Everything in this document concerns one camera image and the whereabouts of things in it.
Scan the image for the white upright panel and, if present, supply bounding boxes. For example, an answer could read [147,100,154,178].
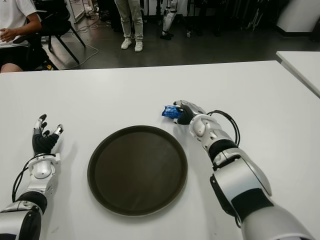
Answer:
[65,0,87,25]

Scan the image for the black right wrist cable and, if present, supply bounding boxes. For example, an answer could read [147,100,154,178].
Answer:
[206,109,241,146]

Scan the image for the folded metal racks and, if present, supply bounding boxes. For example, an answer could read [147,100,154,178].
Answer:
[247,7,265,32]

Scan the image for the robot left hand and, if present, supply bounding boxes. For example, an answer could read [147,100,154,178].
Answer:
[31,113,64,158]

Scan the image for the black chair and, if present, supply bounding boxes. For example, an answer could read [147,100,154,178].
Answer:
[12,0,87,71]

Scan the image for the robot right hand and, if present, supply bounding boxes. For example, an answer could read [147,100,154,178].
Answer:
[172,99,208,125]

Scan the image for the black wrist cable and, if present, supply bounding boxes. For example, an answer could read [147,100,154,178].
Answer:
[206,109,241,146]
[11,156,35,203]

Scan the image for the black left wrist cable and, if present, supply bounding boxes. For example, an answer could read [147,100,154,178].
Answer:
[11,156,35,203]

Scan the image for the standing person beige trousers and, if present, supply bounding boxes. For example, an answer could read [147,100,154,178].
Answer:
[114,0,145,53]

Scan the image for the white side table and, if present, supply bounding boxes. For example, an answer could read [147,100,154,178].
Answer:
[275,50,320,99]

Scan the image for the background humanoid robot legs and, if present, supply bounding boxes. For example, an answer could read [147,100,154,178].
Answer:
[159,0,180,40]

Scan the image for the seated person white shirt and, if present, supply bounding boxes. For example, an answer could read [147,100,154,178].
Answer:
[0,0,43,73]

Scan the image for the blue Oreo packet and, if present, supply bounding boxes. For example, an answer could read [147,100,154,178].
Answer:
[161,104,185,119]

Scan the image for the white cabinet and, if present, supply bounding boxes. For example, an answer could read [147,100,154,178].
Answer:
[275,0,320,33]

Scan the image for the white floor cable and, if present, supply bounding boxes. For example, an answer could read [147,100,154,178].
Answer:
[57,23,100,69]

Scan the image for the round dark brown tray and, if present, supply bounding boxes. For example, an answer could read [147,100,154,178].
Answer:
[86,124,189,216]

